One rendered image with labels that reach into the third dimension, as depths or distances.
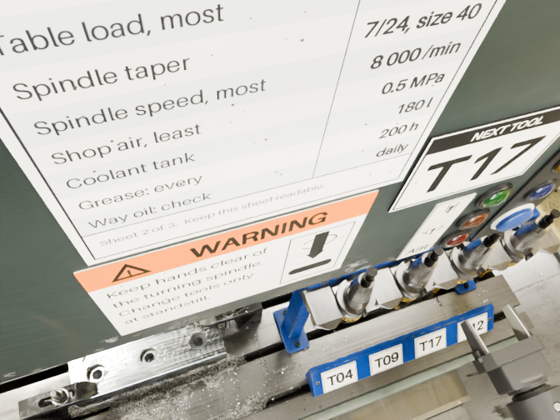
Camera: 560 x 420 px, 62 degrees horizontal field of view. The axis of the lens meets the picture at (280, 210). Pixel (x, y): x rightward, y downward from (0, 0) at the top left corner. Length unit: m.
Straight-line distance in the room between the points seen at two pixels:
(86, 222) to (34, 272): 0.04
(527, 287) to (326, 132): 1.27
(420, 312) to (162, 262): 0.97
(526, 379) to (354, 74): 0.74
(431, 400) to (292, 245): 1.06
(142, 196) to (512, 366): 0.74
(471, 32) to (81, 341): 0.27
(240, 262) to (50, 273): 0.10
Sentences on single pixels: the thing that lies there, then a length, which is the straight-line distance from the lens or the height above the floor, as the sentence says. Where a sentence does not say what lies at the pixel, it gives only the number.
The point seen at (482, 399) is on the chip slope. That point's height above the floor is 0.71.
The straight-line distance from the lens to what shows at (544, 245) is 0.97.
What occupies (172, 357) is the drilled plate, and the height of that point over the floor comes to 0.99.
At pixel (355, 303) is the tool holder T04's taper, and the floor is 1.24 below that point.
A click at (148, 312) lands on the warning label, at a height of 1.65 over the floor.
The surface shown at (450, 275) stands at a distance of 0.85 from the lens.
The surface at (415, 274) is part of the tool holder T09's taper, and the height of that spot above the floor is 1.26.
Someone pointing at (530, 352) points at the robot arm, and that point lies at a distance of 0.88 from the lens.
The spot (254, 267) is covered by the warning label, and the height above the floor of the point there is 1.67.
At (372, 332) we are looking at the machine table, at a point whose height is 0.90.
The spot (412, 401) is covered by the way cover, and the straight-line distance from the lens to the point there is 1.28.
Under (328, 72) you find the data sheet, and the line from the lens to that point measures 0.16.
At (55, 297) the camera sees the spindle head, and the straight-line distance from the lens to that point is 0.25.
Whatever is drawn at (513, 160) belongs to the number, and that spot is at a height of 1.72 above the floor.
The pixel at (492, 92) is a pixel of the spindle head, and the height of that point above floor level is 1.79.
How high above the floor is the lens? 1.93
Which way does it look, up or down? 60 degrees down
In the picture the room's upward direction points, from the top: 10 degrees clockwise
